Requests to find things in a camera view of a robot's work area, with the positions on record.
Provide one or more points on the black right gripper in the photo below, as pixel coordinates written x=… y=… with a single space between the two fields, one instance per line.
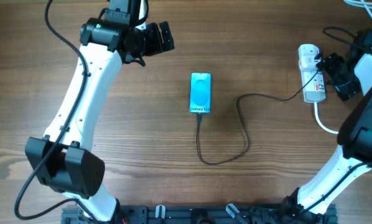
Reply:
x=344 y=91

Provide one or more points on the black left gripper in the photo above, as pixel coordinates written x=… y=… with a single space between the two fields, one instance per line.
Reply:
x=156 y=46

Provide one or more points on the smartphone with cyan screen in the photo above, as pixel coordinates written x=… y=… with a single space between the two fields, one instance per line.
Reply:
x=200 y=93

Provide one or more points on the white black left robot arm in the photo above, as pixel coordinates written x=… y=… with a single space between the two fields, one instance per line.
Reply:
x=62 y=159

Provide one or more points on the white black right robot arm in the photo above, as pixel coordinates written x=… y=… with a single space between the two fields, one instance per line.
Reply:
x=351 y=159

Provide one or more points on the white power strip socket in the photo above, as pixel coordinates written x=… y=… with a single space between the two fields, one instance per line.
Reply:
x=312 y=78

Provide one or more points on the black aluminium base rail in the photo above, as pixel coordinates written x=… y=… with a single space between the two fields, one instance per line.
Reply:
x=210 y=214

